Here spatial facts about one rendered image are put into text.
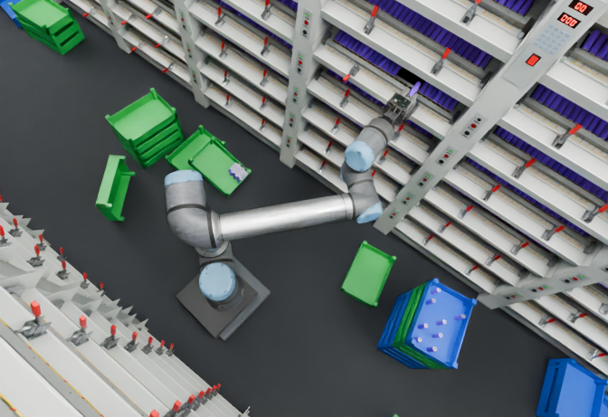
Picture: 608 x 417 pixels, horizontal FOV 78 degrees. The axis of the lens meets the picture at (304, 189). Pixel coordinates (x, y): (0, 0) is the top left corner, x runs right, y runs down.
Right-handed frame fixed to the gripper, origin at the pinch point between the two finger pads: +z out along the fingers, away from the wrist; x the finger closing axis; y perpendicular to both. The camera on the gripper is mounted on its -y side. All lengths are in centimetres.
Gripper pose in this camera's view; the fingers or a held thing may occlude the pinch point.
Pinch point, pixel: (409, 96)
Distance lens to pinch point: 142.2
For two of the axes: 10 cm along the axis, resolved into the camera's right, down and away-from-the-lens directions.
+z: 6.0, -6.9, 4.1
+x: -7.9, -5.9, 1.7
